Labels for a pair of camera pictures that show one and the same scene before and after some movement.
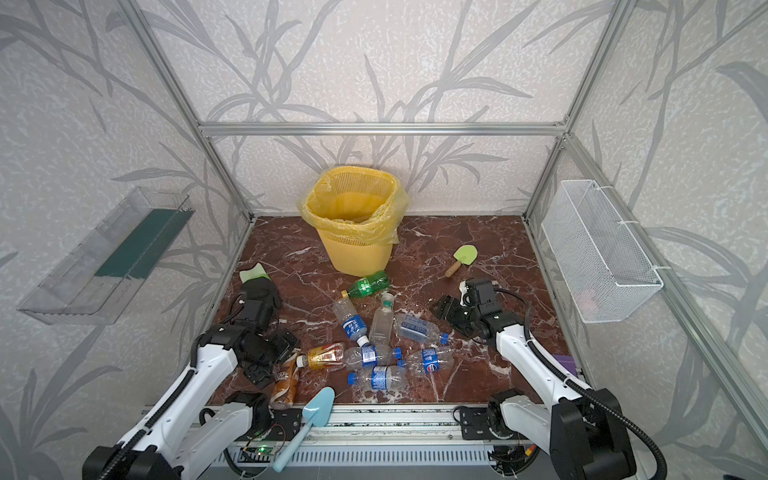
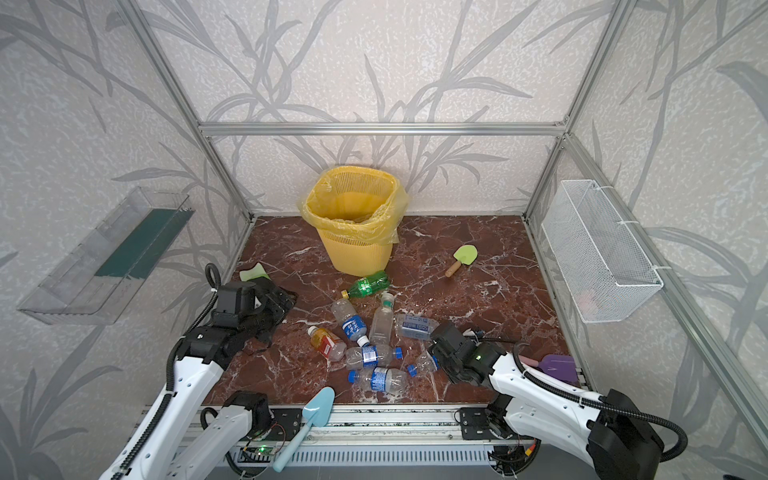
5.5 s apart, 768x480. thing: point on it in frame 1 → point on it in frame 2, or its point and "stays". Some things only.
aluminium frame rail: x=382 y=128 stays
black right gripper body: x=455 y=312 → x=444 y=348
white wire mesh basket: x=597 y=257 stays
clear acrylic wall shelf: x=94 y=285 stays
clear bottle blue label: x=353 y=325 stays
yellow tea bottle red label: x=329 y=356 → x=330 y=346
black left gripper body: x=274 y=346 → x=274 y=301
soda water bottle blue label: x=417 y=327 stays
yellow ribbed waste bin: x=354 y=211 stays
